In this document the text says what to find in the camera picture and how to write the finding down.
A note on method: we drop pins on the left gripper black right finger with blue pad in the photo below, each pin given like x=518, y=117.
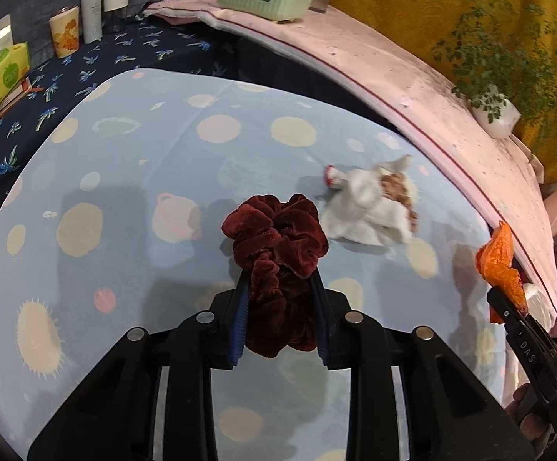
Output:
x=450, y=414

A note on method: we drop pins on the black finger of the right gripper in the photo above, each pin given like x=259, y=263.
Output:
x=537, y=354

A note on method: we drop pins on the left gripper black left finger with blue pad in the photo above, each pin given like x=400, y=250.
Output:
x=150, y=397

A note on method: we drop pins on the small orange plastic bag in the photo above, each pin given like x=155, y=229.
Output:
x=494, y=263

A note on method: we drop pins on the dark red velvet scrunchie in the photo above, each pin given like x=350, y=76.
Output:
x=279, y=245

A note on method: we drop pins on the white trash bag bin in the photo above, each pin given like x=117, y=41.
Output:
x=539, y=307

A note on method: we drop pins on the person's right hand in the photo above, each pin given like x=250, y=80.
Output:
x=537, y=431

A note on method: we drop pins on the light blue dotted tablecloth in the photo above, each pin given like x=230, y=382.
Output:
x=116, y=223

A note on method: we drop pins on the pink quilted cover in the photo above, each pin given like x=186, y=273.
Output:
x=495, y=176

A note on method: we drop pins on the brown leopard scrunchie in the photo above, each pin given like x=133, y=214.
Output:
x=394, y=187

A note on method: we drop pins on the potted plant white pot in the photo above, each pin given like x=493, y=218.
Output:
x=503, y=56

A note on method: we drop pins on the mustard yellow blanket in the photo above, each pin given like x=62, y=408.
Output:
x=451, y=4

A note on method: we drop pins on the navy patterned cloth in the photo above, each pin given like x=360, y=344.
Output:
x=59, y=84

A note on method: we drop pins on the orange patterned cup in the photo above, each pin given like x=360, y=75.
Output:
x=64, y=28

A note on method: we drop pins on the white cosmetic tube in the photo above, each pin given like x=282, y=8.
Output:
x=91, y=18

